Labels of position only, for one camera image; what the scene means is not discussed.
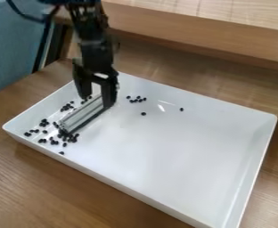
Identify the pile of black bits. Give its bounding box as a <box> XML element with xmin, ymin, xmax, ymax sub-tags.
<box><xmin>124</xmin><ymin>94</ymin><xmax>186</xmax><ymax>117</ymax></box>
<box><xmin>22</xmin><ymin>95</ymin><xmax>94</xmax><ymax>156</ymax></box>

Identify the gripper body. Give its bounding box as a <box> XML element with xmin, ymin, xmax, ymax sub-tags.
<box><xmin>70</xmin><ymin>37</ymin><xmax>121</xmax><ymax>81</ymax></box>

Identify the silver bar tool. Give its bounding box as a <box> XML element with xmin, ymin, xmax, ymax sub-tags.
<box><xmin>56</xmin><ymin>92</ymin><xmax>112</xmax><ymax>134</ymax></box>

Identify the white tray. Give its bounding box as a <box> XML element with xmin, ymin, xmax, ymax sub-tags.
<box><xmin>2</xmin><ymin>70</ymin><xmax>278</xmax><ymax>228</ymax></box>

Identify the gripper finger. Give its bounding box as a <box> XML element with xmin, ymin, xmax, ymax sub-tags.
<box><xmin>92</xmin><ymin>73</ymin><xmax>120</xmax><ymax>110</ymax></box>
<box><xmin>72</xmin><ymin>64</ymin><xmax>94</xmax><ymax>101</ymax></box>

